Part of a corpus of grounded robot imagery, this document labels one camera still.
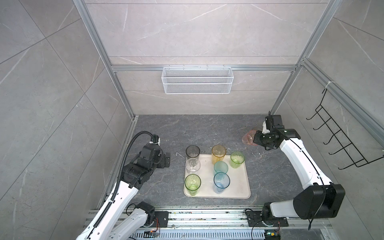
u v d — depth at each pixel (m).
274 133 0.56
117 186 0.44
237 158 0.95
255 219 0.73
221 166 0.85
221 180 0.74
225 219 0.75
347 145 0.63
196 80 1.01
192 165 0.86
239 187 0.84
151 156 0.53
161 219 0.74
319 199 0.41
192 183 0.83
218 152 0.85
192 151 0.85
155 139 0.61
